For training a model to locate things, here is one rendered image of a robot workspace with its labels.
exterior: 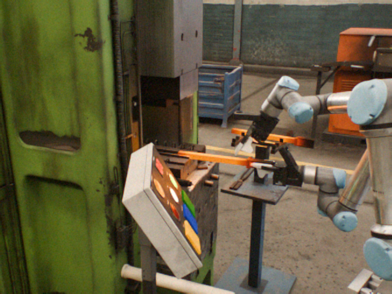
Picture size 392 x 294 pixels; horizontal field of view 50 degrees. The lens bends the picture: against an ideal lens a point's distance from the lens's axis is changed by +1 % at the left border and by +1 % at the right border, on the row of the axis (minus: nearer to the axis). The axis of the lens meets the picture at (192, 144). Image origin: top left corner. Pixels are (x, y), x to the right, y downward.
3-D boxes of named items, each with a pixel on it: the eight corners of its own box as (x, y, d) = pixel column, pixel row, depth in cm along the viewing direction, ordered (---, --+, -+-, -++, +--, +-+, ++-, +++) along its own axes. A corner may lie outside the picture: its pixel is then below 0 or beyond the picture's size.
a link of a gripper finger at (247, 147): (245, 160, 162) (259, 142, 163) (233, 152, 163) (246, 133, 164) (244, 162, 165) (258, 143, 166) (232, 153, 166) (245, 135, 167)
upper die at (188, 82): (198, 90, 179) (198, 67, 175) (179, 100, 161) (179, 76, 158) (112, 82, 193) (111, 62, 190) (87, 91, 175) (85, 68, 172)
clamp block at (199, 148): (206, 157, 201) (206, 144, 199) (200, 163, 194) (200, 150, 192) (183, 154, 205) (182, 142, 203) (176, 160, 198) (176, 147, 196)
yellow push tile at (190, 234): (199, 238, 123) (186, 219, 120) (201, 254, 116) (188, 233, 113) (193, 241, 123) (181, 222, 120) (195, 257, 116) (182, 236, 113)
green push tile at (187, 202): (194, 206, 142) (183, 189, 139) (196, 217, 134) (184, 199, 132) (189, 208, 142) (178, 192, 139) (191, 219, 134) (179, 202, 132)
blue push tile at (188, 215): (196, 221, 132) (184, 203, 130) (198, 234, 125) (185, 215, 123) (191, 224, 132) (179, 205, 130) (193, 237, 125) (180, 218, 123)
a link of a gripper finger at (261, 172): (248, 177, 171) (271, 180, 168) (249, 164, 169) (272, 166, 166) (249, 174, 173) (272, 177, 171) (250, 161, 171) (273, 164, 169)
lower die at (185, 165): (197, 166, 191) (197, 149, 188) (180, 184, 173) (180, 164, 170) (116, 154, 205) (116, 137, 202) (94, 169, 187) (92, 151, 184)
